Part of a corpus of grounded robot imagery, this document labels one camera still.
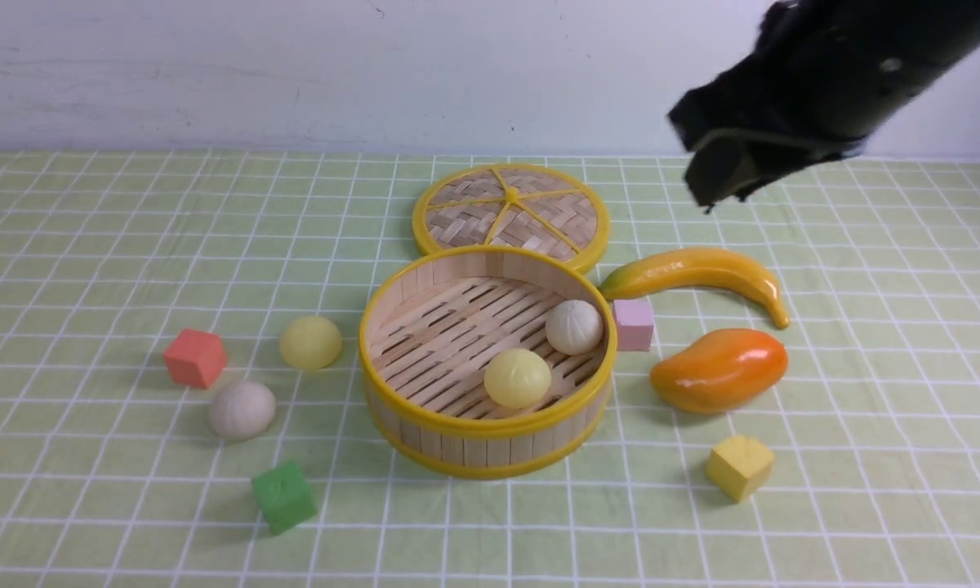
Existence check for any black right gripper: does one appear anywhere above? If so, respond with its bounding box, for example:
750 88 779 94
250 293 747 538
668 1 907 212

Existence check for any yellow toy banana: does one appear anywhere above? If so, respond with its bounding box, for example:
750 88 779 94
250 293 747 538
599 248 791 330

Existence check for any orange toy mango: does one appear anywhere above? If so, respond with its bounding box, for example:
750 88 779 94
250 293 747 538
649 328 789 416

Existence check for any yellow cube block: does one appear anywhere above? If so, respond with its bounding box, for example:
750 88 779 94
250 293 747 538
704 435 775 503

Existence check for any bamboo steamer tray yellow rim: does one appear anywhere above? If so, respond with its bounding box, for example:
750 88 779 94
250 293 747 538
357 246 617 479

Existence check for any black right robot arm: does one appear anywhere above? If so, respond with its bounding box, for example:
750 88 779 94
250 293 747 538
668 1 980 211

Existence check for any yellow bun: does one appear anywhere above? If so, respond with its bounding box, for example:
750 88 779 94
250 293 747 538
483 349 552 409
278 315 343 372

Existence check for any green cube block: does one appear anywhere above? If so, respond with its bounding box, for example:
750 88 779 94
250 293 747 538
251 461 318 536

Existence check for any pink cube block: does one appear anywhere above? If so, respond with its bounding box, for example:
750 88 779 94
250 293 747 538
611 298 655 351

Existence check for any woven bamboo steamer lid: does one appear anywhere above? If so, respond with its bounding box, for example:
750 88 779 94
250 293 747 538
412 163 611 273

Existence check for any green checkered tablecloth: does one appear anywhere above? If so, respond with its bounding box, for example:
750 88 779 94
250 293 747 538
0 150 980 587

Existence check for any white bun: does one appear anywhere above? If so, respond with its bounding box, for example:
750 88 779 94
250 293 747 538
545 299 604 356
207 380 278 442

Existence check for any red cube block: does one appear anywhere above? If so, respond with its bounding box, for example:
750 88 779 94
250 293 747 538
163 328 228 390

